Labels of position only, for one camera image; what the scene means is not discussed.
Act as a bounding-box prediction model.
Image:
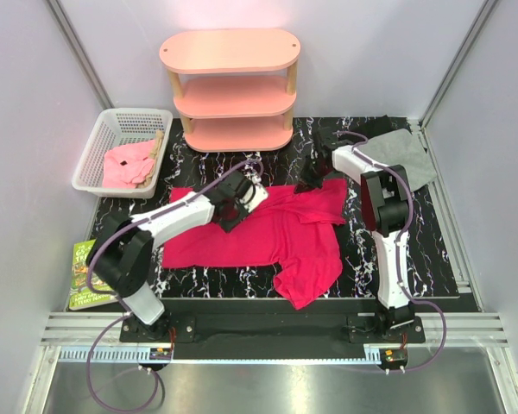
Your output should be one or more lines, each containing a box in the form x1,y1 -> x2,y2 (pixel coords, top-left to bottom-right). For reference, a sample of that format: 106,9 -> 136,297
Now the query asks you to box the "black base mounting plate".
120,298 -> 426,363

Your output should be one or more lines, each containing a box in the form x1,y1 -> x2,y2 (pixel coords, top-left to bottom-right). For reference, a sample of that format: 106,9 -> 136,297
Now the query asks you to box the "aluminium frame rail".
41,312 -> 508,366

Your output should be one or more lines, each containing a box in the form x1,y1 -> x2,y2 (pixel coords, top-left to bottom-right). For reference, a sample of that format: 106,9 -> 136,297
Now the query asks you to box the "light pink cloth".
102,141 -> 154,189

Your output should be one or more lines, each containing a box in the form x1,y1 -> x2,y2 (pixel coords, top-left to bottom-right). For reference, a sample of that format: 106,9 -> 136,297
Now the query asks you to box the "white plastic basket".
72,108 -> 173,199

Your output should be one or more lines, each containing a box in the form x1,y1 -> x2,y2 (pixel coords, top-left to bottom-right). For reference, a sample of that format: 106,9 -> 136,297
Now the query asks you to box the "green treehouse book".
67,240 -> 117,311

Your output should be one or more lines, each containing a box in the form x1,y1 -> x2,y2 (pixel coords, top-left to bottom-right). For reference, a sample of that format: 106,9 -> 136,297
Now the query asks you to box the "grey folded t-shirt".
360,129 -> 437,191

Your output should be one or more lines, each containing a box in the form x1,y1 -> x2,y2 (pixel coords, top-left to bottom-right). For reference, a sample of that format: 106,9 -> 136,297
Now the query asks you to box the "pink three-tier shelf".
159,28 -> 300,153

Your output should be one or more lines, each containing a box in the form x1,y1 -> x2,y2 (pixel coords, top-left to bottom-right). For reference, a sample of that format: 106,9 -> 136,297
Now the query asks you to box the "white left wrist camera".
241,180 -> 268,213

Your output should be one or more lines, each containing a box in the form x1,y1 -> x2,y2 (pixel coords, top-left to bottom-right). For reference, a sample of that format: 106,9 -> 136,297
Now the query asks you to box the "red t-shirt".
162,179 -> 347,310

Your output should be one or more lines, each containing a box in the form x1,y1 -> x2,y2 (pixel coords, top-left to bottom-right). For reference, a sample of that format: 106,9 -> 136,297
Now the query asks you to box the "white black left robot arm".
86,171 -> 268,342

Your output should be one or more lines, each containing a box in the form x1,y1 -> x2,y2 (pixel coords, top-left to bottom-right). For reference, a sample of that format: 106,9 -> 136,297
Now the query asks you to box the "beige cloth in basket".
137,129 -> 165,188

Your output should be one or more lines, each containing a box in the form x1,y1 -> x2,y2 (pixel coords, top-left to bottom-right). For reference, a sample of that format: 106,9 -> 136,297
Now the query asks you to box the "black folded t-shirt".
334,116 -> 411,143

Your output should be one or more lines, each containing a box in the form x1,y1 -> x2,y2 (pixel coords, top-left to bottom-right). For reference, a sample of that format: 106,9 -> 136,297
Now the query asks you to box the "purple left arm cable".
84,158 -> 264,411

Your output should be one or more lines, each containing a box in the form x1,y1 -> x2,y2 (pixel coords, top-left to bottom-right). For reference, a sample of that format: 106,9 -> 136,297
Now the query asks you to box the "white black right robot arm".
294,130 -> 415,342

